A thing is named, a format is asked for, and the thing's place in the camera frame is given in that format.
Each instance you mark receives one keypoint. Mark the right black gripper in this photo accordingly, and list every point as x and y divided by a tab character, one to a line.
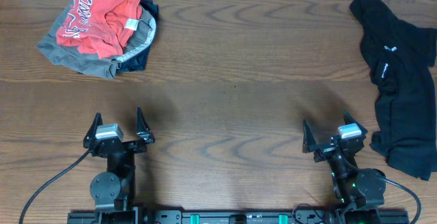
325	152

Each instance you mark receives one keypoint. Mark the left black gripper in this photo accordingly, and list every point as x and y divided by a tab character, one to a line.
143	133

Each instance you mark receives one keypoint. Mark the red soccer t-shirt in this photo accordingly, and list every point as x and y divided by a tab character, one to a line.
100	27

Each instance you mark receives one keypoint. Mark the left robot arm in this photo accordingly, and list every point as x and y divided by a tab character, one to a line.
113	190

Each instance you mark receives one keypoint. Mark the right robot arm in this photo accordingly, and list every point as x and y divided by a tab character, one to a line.
360	191

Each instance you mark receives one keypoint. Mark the grey-brown folded shorts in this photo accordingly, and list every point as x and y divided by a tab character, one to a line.
88	64

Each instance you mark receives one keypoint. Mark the black t-shirt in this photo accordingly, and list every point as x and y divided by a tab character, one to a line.
400	55

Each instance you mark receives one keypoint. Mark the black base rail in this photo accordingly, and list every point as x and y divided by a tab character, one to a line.
299	215

